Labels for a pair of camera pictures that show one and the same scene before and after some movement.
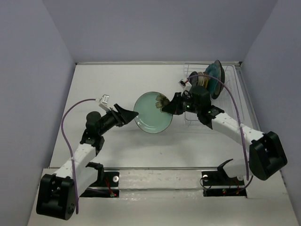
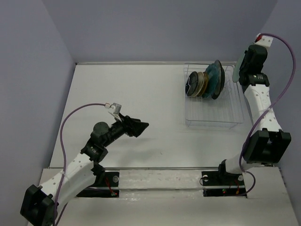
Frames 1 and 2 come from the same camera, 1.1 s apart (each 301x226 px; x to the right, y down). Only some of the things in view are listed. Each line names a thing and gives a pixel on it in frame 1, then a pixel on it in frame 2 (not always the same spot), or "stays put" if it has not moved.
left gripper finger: x=127 y=116 → x=137 y=129
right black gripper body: x=188 y=104 → x=243 y=69
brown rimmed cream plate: x=222 y=78 stays put
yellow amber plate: x=206 y=79 stays put
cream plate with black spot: x=200 y=79 stays put
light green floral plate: x=150 y=118 → x=235 y=77
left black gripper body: x=110 y=120 → x=117 y=130
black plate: x=194 y=80 stays put
